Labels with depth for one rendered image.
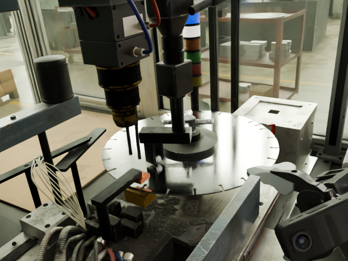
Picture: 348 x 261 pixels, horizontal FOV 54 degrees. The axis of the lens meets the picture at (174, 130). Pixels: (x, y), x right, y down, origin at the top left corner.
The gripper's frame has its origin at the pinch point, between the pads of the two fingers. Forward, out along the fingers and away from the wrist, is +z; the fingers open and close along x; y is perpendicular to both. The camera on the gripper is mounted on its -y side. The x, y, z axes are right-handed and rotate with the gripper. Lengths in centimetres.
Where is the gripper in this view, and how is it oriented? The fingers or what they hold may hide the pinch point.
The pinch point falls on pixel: (261, 215)
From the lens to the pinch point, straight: 57.7
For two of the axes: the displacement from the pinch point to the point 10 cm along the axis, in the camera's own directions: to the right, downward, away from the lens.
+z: -4.9, 2.4, 8.4
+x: -3.8, -9.2, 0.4
